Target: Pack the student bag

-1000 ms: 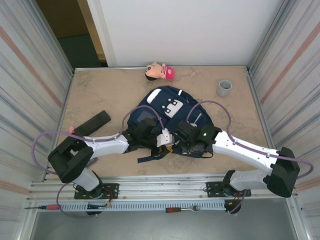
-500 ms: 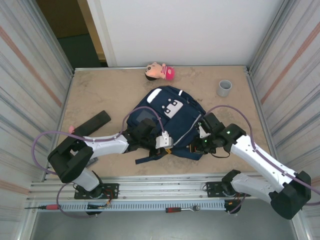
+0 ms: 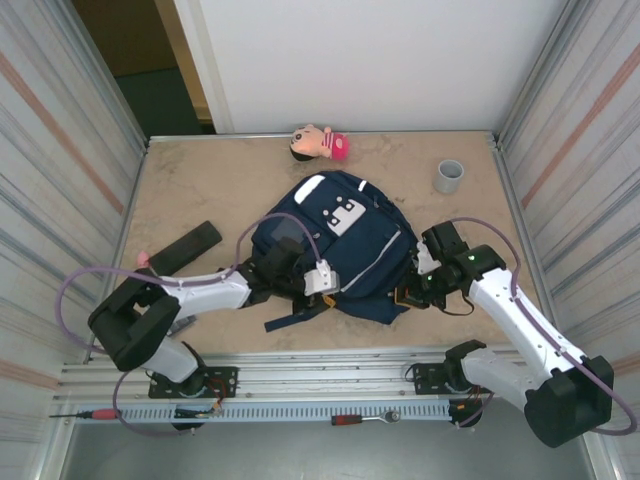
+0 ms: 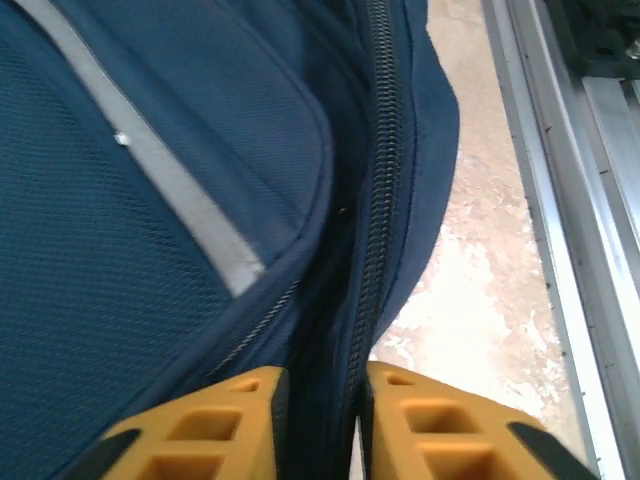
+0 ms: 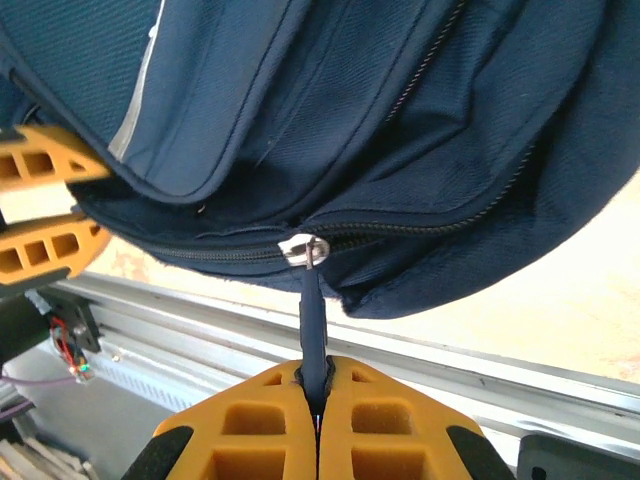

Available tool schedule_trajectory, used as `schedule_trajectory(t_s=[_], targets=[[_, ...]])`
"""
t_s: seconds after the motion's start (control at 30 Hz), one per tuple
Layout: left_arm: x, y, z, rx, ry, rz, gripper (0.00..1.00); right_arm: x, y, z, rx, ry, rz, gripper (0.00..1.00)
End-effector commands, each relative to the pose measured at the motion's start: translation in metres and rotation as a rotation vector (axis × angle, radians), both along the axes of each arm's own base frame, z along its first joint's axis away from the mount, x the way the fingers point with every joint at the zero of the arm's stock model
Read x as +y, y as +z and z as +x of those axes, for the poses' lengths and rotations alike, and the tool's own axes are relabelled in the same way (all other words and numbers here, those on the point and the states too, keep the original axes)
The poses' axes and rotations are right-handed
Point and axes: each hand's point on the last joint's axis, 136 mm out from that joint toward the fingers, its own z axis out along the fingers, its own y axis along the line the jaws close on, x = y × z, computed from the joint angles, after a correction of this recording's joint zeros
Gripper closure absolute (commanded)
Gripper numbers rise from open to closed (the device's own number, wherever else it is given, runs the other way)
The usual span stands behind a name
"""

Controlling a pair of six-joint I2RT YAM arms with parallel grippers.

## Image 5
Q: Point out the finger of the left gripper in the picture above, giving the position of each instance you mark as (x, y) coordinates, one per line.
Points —
(45, 160)
(50, 250)

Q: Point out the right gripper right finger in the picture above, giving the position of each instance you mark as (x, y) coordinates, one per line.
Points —
(390, 440)

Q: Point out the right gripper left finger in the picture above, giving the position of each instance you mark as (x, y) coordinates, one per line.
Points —
(250, 440)

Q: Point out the navy blue backpack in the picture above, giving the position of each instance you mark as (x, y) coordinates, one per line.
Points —
(350, 125)

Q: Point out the aluminium rail frame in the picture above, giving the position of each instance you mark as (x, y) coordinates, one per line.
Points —
(400, 370)

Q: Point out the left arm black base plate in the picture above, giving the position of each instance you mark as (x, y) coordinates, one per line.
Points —
(75, 325)

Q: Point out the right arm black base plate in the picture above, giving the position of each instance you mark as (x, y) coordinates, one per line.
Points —
(575, 460)

